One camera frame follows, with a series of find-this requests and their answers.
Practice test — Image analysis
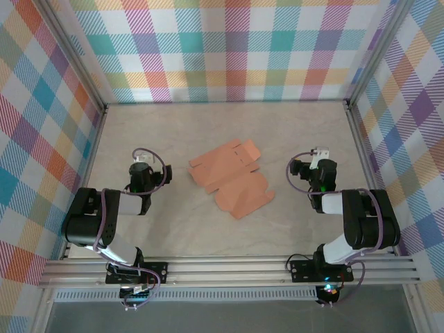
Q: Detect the orange paper box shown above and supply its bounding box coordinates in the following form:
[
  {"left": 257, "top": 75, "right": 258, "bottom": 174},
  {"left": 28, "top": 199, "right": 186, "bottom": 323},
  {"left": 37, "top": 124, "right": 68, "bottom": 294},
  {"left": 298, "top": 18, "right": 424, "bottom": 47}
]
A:
[{"left": 186, "top": 138, "right": 277, "bottom": 220}]

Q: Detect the circuit board with lit LED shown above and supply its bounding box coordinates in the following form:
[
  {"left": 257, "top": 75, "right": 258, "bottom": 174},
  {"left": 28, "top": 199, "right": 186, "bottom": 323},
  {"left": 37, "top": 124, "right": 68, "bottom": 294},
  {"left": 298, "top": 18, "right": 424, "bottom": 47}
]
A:
[{"left": 317, "top": 282, "right": 341, "bottom": 305}]

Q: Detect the circuit board with white plug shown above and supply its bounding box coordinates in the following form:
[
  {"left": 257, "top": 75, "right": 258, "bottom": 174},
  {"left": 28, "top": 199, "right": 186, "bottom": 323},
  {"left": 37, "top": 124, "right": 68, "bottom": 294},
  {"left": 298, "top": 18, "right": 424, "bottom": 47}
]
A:
[{"left": 119, "top": 283, "right": 155, "bottom": 302}]

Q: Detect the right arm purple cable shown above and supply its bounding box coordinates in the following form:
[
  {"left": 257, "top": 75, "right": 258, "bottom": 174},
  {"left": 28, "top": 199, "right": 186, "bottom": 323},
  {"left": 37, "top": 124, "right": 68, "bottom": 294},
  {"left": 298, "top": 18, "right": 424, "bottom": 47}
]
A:
[{"left": 284, "top": 149, "right": 388, "bottom": 309}]

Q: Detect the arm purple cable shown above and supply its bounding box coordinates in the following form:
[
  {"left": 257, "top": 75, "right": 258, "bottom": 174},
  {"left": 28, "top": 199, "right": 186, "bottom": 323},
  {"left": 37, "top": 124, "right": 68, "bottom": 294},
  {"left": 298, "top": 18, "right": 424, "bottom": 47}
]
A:
[
  {"left": 284, "top": 149, "right": 388, "bottom": 309},
  {"left": 93, "top": 147, "right": 171, "bottom": 310}
]

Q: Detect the aluminium side rail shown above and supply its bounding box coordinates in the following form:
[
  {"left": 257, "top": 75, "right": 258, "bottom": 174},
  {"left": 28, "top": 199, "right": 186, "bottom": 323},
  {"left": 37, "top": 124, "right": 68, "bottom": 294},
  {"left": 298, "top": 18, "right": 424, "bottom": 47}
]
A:
[
  {"left": 60, "top": 103, "right": 109, "bottom": 261},
  {"left": 343, "top": 99, "right": 400, "bottom": 257}
]

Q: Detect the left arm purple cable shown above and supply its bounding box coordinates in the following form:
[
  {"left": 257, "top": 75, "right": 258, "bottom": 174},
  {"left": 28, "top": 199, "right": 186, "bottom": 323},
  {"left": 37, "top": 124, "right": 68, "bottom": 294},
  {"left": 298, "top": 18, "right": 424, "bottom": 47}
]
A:
[{"left": 93, "top": 147, "right": 171, "bottom": 310}]

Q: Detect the long aluminium base rail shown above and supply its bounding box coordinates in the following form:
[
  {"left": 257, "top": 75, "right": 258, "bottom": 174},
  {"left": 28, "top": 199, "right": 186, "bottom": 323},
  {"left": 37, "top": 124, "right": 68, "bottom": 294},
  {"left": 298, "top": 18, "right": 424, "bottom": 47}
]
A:
[{"left": 37, "top": 255, "right": 422, "bottom": 289}]

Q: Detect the grey slotted cable duct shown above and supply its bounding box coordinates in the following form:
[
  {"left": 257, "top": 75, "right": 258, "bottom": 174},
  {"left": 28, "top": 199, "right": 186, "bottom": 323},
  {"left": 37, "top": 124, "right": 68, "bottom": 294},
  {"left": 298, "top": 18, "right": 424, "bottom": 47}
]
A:
[{"left": 53, "top": 286, "right": 320, "bottom": 303}]

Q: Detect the aluminium frame post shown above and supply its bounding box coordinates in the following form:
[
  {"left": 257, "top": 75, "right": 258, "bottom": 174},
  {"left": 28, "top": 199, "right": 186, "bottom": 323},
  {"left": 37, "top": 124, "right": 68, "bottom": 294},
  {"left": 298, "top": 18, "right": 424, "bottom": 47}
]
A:
[
  {"left": 40, "top": 0, "right": 108, "bottom": 114},
  {"left": 345, "top": 0, "right": 419, "bottom": 110}
]

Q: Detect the aluminium frame leg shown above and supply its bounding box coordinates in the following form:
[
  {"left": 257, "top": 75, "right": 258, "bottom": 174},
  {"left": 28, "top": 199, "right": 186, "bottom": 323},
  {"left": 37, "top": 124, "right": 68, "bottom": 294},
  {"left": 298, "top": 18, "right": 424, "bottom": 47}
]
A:
[
  {"left": 29, "top": 287, "right": 58, "bottom": 333},
  {"left": 402, "top": 284, "right": 427, "bottom": 333}
]

